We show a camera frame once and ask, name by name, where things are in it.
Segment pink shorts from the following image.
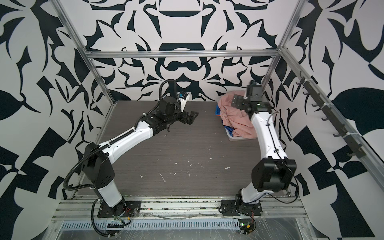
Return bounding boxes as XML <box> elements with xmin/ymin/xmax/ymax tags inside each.
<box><xmin>218</xmin><ymin>91</ymin><xmax>254</xmax><ymax>129</ymax></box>

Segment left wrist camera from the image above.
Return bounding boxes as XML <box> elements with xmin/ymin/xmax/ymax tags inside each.
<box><xmin>178</xmin><ymin>92</ymin><xmax>191</xmax><ymax>112</ymax></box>

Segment aluminium frame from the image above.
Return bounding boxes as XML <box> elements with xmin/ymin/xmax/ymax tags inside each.
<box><xmin>47</xmin><ymin>0</ymin><xmax>384</xmax><ymax>240</ymax></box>

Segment black hook rail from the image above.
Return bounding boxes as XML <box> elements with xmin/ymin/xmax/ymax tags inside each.
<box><xmin>297</xmin><ymin>75</ymin><xmax>367</xmax><ymax>159</ymax></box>

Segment small electronics board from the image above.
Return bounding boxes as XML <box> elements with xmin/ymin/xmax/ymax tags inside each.
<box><xmin>239</xmin><ymin>219</ymin><xmax>257</xmax><ymax>235</ymax></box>

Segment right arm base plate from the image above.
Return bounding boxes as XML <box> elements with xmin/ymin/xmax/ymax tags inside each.
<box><xmin>219</xmin><ymin>200</ymin><xmax>263</xmax><ymax>217</ymax></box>

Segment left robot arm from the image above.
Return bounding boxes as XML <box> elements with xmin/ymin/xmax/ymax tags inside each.
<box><xmin>81</xmin><ymin>93</ymin><xmax>199</xmax><ymax>208</ymax></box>

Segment white slotted cable duct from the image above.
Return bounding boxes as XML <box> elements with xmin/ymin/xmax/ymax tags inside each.
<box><xmin>59</xmin><ymin>218</ymin><xmax>241</xmax><ymax>231</ymax></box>

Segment white plastic basket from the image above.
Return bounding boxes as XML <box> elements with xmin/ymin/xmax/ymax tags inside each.
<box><xmin>225</xmin><ymin>128</ymin><xmax>258</xmax><ymax>141</ymax></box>

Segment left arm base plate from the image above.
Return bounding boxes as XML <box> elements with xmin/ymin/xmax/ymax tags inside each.
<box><xmin>97</xmin><ymin>201</ymin><xmax>142</xmax><ymax>218</ymax></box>

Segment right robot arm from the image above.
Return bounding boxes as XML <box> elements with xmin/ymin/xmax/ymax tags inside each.
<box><xmin>232</xmin><ymin>83</ymin><xmax>297</xmax><ymax>205</ymax></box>

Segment rainbow coloured shorts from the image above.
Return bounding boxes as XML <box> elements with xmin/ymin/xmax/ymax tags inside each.
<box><xmin>215</xmin><ymin>104</ymin><xmax>239</xmax><ymax>138</ymax></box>

